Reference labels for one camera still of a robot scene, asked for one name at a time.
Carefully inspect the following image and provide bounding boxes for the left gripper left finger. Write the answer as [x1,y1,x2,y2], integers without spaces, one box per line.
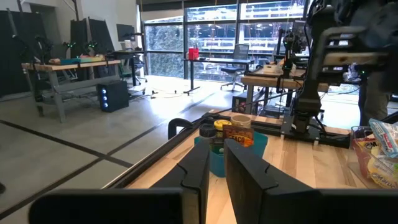
[28,141,211,224]

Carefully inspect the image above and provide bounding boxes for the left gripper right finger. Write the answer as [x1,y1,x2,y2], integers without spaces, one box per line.
[223,138,398,224]

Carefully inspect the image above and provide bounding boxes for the yellow lid spice jar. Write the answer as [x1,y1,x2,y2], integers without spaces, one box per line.
[213,119,233,139]
[222,124,255,147]

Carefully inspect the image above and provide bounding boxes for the black lid small jar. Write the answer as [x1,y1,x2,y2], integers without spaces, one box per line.
[211,138,226,156]

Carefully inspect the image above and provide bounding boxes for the clear plastic container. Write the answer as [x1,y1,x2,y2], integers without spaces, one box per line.
[347,124,398,190]

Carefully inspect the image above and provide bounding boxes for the tan lid glass jar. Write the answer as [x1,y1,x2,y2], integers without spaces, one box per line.
[229,114,252,130]

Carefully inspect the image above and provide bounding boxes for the black lid glass jar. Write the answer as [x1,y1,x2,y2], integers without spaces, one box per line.
[198,123,218,140]

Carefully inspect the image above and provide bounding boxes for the yellow ramen packet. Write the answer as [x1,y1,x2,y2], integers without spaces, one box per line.
[368,146,398,190]

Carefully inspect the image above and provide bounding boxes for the blue ramen packet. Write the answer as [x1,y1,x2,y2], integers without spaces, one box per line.
[369,118,398,159]

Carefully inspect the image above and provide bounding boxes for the dark blue rectangular bin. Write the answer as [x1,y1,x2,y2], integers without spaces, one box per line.
[194,130,269,178]

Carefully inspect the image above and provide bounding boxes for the black box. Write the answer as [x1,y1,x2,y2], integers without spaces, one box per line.
[231,91,259,115]

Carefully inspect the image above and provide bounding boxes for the black computer tower blue lights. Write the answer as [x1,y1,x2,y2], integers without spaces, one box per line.
[98,80,130,113]

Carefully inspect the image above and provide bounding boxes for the wooden background table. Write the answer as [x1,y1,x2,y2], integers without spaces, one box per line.
[240,66,331,114]

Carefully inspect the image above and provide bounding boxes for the person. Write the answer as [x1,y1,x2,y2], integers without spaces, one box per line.
[357,70,391,127]

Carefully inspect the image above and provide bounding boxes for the grey office chair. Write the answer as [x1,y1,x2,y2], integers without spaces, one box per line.
[220,43,251,92]

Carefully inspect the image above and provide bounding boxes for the dark desk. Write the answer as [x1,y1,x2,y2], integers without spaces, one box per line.
[111,49,149,94]

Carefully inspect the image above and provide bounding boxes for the black standing desk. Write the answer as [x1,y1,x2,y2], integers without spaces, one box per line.
[182,57,253,96]

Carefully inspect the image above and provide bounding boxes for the wooden workbench grey legs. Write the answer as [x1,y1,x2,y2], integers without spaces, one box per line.
[21,58,123,124]

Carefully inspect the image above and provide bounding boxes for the dark computer monitor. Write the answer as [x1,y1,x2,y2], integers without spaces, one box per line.
[116,24,136,43]

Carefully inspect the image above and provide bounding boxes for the black upright panel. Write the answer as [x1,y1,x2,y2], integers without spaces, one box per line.
[70,17,90,60]
[88,17,115,56]

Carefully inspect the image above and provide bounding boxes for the black arched frame clamp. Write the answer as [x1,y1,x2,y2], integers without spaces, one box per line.
[167,118,195,140]

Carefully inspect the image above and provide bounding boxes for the large glass window wall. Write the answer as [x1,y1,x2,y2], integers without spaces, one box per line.
[139,0,312,82]

